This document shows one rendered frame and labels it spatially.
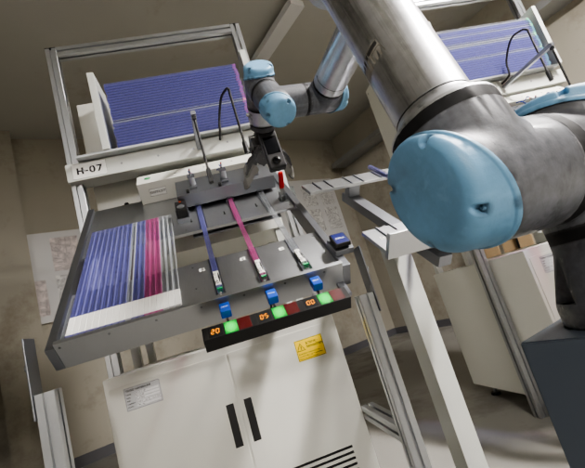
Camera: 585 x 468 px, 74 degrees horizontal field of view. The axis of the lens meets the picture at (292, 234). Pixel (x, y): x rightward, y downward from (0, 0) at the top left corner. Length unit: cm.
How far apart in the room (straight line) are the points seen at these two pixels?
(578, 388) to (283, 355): 90
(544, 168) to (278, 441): 107
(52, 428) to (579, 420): 90
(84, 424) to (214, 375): 262
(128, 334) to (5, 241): 293
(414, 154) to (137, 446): 111
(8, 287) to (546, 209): 360
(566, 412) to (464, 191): 25
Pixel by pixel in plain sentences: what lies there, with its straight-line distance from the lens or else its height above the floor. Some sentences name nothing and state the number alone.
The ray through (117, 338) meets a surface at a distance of 96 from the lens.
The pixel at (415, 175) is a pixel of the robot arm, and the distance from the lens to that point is 38.
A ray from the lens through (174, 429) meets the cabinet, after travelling 127.
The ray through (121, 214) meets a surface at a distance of 150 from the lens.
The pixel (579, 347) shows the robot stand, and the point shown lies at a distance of 46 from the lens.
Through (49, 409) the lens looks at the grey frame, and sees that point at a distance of 101.
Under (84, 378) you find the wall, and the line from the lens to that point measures 378.
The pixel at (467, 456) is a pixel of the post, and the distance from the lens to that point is 124.
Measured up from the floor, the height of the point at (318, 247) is 79.
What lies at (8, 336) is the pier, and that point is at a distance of 366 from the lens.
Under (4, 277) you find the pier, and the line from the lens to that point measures 374.
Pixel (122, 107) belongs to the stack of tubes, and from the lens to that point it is 165.
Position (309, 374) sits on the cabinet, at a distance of 126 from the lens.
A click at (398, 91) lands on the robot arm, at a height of 83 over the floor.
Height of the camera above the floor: 65
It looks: 11 degrees up
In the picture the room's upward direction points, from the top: 17 degrees counter-clockwise
